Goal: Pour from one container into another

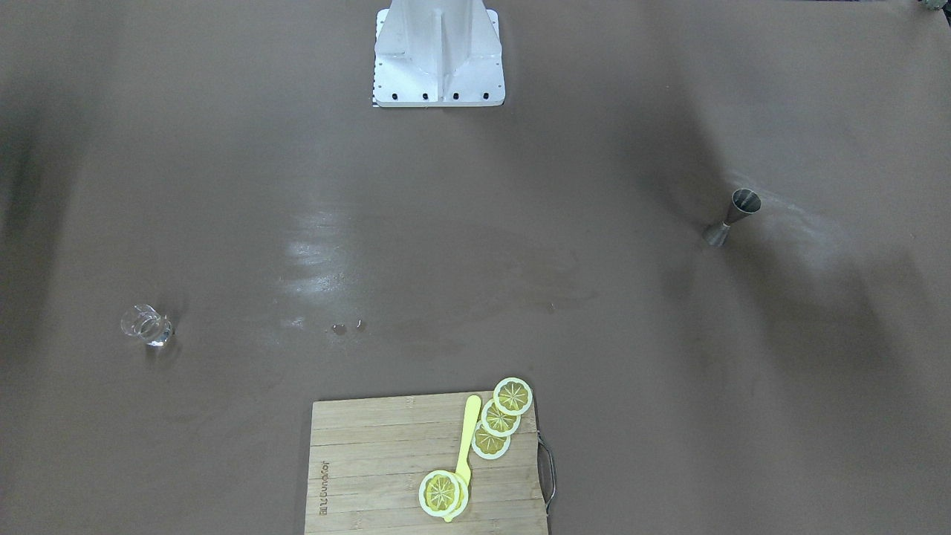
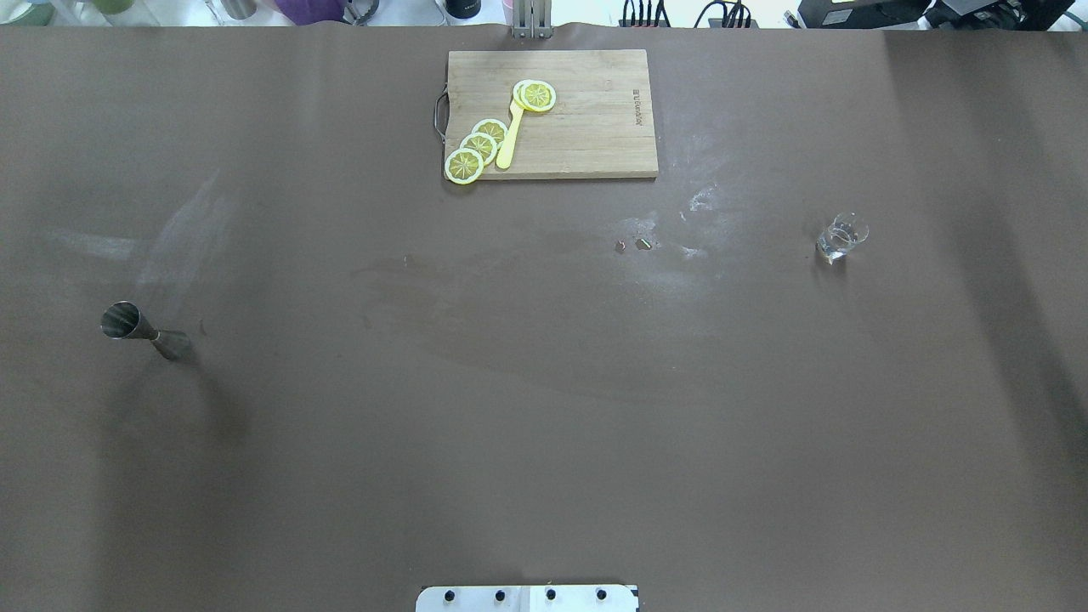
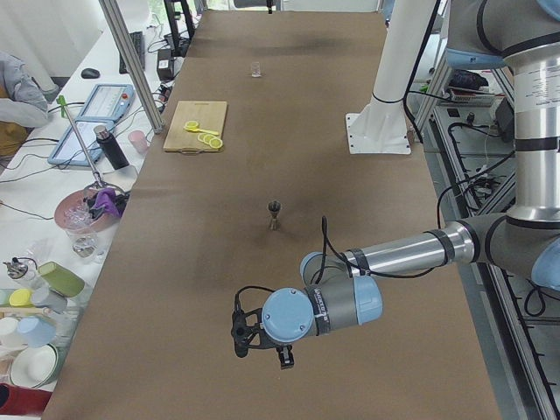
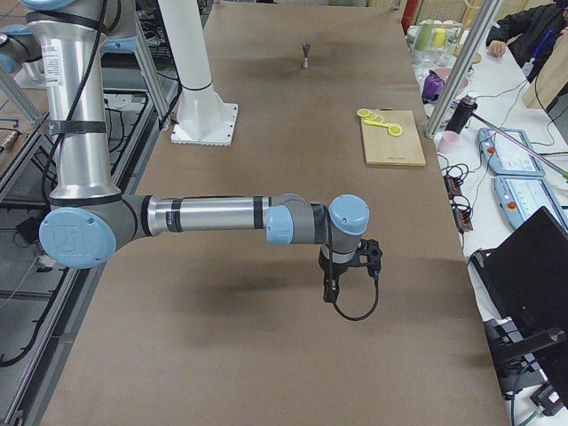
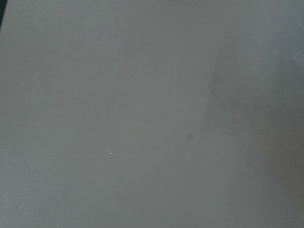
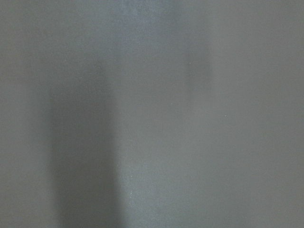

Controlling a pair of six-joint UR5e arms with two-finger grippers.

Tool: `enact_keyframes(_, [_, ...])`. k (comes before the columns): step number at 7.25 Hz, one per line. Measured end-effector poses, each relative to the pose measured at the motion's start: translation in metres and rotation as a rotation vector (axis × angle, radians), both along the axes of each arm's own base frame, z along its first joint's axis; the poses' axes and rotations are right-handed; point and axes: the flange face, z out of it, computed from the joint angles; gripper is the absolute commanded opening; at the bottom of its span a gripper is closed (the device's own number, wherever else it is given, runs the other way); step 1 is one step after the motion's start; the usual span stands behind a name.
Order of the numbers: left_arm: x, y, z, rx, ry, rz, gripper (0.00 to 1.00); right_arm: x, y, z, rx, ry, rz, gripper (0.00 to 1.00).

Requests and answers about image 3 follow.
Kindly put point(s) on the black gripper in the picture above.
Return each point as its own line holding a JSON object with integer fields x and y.
{"x": 285, "y": 355}

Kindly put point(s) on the metal jigger measuring cup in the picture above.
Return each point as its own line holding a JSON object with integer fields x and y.
{"x": 274, "y": 208}

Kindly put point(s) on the clear glass cup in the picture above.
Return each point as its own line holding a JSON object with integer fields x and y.
{"x": 255, "y": 69}

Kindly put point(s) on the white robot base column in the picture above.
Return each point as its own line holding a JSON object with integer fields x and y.
{"x": 381, "y": 128}

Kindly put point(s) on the green cup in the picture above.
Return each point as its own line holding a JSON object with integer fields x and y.
{"x": 61, "y": 279}

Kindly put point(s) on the light blue cup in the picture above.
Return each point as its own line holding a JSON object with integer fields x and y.
{"x": 36, "y": 331}

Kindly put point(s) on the pink cup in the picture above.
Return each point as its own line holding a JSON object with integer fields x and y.
{"x": 138, "y": 140}

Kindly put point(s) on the yellow cup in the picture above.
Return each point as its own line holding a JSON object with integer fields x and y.
{"x": 21, "y": 298}

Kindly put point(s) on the purple cloth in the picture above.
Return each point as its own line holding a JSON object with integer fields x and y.
{"x": 106, "y": 202}

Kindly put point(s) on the wooden cutting board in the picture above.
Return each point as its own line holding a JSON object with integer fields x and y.
{"x": 210, "y": 115}

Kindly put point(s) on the yellow lemon slice on stick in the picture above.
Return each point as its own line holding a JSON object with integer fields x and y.
{"x": 194, "y": 126}

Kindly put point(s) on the white green-rimmed bowl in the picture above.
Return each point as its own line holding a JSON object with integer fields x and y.
{"x": 35, "y": 367}

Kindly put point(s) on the pink bowl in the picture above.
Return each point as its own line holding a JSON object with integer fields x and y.
{"x": 83, "y": 201}

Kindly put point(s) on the black water bottle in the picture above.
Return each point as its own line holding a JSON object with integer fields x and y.
{"x": 110, "y": 147}

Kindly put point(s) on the blue teach pendant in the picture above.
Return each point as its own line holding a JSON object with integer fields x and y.
{"x": 107, "y": 102}
{"x": 69, "y": 151}

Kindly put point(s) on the black computer mouse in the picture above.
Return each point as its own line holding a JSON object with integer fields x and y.
{"x": 90, "y": 73}

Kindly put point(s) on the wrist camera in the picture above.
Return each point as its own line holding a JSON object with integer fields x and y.
{"x": 246, "y": 336}

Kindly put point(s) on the aluminium frame post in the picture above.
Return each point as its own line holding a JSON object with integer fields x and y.
{"x": 119, "y": 30}

